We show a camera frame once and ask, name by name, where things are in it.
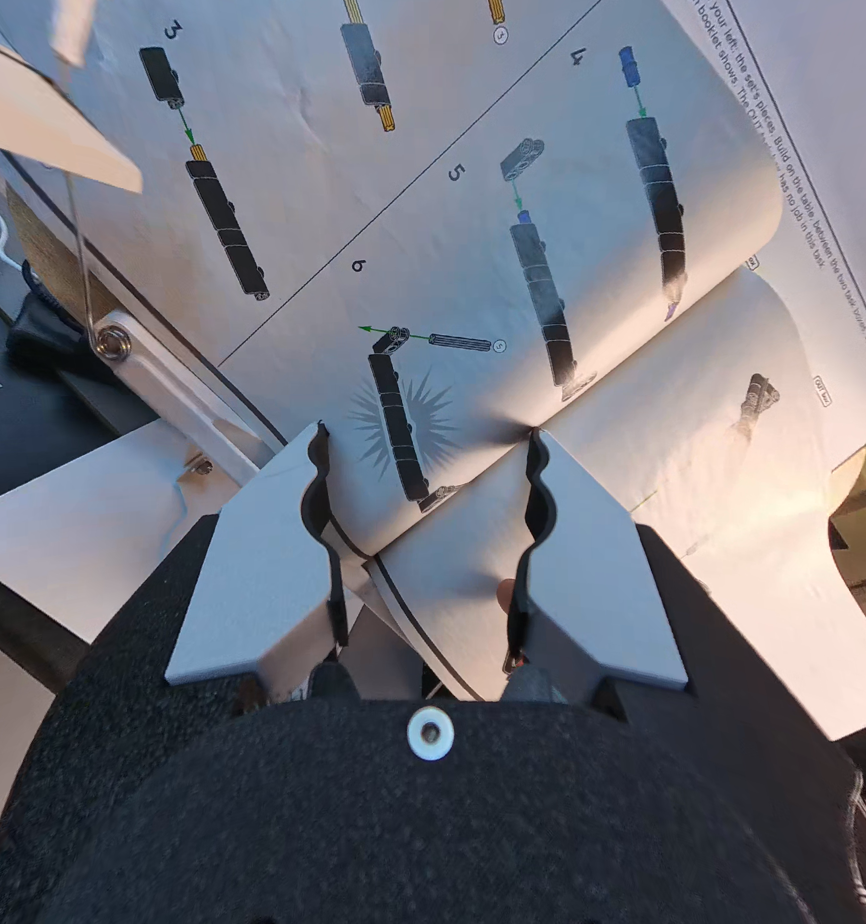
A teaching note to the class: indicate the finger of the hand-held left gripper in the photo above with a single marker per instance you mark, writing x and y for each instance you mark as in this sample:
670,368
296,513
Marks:
72,29
36,115

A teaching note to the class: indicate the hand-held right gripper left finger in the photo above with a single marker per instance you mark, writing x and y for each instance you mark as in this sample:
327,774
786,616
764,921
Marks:
260,592

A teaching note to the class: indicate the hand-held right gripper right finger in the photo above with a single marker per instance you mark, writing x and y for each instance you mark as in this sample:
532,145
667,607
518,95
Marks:
599,592

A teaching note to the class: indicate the person's right hand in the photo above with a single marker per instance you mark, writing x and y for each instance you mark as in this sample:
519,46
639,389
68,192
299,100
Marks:
506,595

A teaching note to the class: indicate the white stand base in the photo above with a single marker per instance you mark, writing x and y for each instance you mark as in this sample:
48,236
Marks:
79,520

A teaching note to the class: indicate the black power adapter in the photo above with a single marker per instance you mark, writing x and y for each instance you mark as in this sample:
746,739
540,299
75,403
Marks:
50,339

